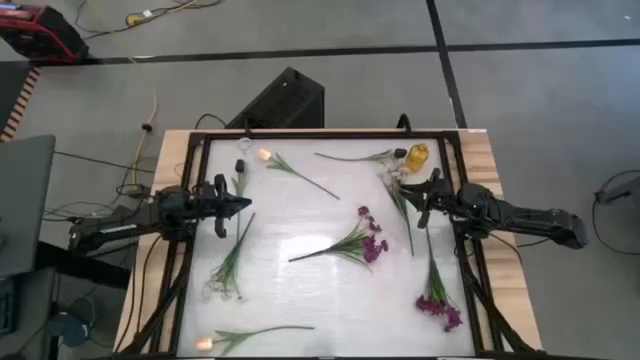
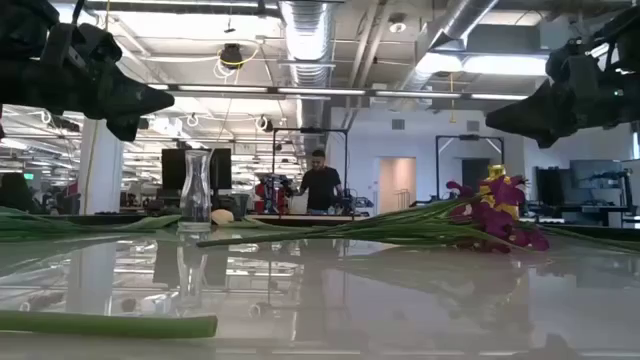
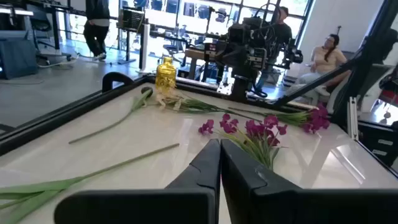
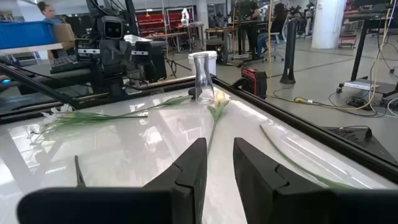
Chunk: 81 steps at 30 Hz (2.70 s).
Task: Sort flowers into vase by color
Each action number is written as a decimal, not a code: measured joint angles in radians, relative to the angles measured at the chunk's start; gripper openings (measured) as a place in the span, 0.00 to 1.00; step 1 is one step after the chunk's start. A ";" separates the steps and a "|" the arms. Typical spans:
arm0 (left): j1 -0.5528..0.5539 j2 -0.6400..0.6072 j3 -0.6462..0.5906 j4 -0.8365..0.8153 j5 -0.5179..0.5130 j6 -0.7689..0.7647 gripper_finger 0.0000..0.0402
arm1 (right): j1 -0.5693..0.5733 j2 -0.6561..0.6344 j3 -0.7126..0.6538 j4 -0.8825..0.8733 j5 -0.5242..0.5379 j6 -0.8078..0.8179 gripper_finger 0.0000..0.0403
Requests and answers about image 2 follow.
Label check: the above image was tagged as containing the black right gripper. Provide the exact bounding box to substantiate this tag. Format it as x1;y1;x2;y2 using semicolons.
485;7;640;149

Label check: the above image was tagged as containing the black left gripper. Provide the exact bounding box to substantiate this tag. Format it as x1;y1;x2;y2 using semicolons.
0;22;176;142

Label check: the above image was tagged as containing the yellow glass vase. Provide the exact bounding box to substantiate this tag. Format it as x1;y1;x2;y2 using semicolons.
478;163;521;221

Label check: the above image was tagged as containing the purple blossom flower spray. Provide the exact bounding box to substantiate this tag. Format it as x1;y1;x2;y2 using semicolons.
196;219;551;254
319;174;529;236

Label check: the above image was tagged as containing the clear glass vase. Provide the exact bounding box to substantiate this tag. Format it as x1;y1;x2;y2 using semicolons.
178;148;213;232

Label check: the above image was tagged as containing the green stem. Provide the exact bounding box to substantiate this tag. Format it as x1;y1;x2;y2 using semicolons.
0;310;219;340

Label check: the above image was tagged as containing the dark desk monitor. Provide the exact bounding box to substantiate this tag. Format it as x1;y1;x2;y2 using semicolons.
535;166;566;206

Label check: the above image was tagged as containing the white pillar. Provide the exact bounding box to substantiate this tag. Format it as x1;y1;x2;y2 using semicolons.
78;117;125;216

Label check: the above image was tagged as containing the black computer monitor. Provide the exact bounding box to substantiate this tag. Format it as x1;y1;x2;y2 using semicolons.
161;147;233;191

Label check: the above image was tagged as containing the grey desk monitor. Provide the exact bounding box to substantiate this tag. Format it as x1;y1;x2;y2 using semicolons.
569;159;624;191

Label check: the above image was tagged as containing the dark grey door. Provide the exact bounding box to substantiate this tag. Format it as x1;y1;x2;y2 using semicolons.
461;158;492;194

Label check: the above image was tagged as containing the dark office desk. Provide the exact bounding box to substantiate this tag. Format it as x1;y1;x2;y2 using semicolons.
559;202;632;227

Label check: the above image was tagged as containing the black ceiling dome device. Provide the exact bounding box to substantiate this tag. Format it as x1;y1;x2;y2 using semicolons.
219;43;244;70

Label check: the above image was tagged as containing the pale pink door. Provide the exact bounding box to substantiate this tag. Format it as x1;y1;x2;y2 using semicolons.
378;156;418;215

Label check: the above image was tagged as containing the long ceiling light strip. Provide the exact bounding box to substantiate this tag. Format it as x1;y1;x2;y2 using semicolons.
149;83;531;102

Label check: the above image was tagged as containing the person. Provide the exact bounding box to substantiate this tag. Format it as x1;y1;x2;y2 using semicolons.
294;148;346;216

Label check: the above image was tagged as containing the wooden workbench top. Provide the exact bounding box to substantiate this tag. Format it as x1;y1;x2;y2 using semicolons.
249;213;369;222

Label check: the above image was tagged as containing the smooth silver ceiling duct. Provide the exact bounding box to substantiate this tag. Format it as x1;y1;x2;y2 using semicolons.
399;0;501;94

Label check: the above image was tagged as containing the silver ribbed ceiling duct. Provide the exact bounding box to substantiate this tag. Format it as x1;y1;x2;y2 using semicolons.
278;0;335;171

